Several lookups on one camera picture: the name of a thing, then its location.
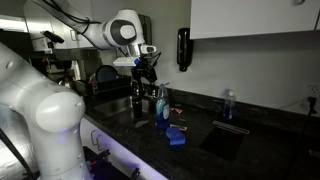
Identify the blue dish soap bottle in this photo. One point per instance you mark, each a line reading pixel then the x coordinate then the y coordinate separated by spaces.
pixel 162 110

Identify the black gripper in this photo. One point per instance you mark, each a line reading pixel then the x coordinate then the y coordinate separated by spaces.
pixel 145 71

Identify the black wall soap dispenser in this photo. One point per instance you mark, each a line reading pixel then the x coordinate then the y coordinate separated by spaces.
pixel 184 48

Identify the white lower cabinet front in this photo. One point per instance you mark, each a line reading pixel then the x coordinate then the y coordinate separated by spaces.
pixel 116 150

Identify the black square countertop inset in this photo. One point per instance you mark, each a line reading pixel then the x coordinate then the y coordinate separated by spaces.
pixel 222 143

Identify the small red white packet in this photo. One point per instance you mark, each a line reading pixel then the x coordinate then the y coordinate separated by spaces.
pixel 177 110
pixel 178 127

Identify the black dish rack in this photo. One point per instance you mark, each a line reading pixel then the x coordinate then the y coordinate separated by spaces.
pixel 111 86

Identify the clear bottle with blue liquid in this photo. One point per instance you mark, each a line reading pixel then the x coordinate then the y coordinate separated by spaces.
pixel 229 106

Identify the white upper wall cabinet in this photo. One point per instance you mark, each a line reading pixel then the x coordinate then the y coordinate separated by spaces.
pixel 253 16

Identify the stainless steel sink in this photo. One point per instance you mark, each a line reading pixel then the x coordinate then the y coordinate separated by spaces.
pixel 115 106

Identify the white wall power outlet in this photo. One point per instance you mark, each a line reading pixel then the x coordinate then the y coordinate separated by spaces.
pixel 312 89

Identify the black camera on stand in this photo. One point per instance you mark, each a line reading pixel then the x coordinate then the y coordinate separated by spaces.
pixel 52 36

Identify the steel coffee machine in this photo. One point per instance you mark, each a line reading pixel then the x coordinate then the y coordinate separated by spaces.
pixel 71 68

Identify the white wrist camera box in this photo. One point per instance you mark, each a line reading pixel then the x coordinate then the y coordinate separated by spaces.
pixel 125 61

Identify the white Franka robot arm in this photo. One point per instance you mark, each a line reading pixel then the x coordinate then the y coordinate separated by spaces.
pixel 50 110

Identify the blue sponge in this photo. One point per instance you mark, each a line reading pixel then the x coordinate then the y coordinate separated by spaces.
pixel 175 136

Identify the dark round plate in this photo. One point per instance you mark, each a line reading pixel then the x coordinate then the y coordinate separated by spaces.
pixel 106 74

